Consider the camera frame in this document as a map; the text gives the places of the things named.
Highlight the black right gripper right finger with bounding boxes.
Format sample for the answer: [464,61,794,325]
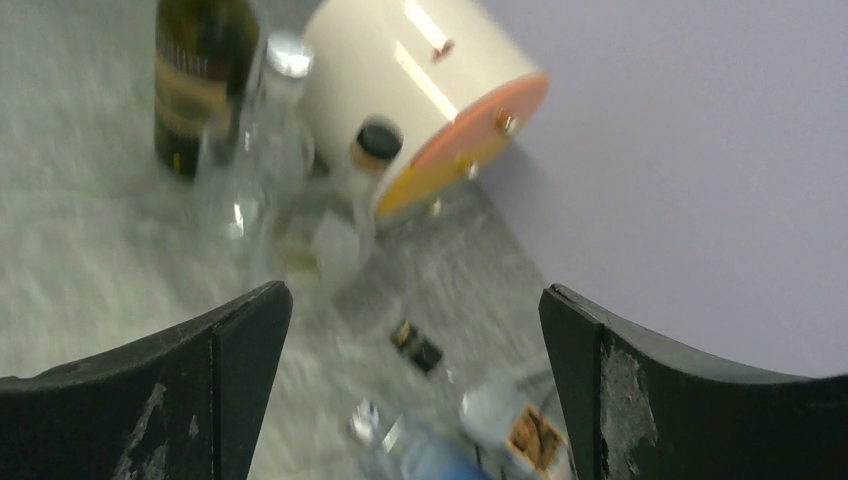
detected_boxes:
[539,284,847,479]

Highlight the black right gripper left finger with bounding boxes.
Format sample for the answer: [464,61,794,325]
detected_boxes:
[1,281,292,479]

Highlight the clear bottle with black cap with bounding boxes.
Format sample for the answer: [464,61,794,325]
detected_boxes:
[389,320,577,479]

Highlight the clear bottle with cork stopper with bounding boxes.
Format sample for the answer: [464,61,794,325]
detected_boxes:
[269,115,403,316]

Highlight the blue clear vodka bottle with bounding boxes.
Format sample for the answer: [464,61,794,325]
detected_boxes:
[348,399,490,480]

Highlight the large clear round bottle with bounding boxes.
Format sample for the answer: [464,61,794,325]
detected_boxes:
[192,29,315,263]

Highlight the dark green silver-capped wine bottle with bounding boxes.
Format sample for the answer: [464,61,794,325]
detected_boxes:
[154,0,260,178]

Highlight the white cylindrical drum appliance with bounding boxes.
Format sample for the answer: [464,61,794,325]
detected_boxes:
[301,0,549,224]

